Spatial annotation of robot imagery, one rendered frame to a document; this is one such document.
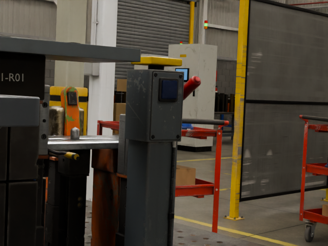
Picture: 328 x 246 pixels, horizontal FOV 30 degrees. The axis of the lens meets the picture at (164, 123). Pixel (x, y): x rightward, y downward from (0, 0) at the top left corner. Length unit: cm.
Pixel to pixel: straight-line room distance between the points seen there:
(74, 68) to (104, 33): 324
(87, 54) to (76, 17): 757
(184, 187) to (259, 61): 254
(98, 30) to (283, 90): 193
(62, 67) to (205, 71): 380
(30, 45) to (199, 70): 1052
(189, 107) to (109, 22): 636
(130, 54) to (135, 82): 10
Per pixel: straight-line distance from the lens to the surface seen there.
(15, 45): 79
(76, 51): 83
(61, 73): 837
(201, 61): 1133
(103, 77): 514
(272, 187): 599
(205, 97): 1144
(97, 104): 513
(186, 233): 180
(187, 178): 344
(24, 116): 42
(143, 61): 96
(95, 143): 121
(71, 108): 143
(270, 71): 582
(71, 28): 834
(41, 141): 102
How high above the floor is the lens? 111
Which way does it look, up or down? 3 degrees down
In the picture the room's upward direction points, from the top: 3 degrees clockwise
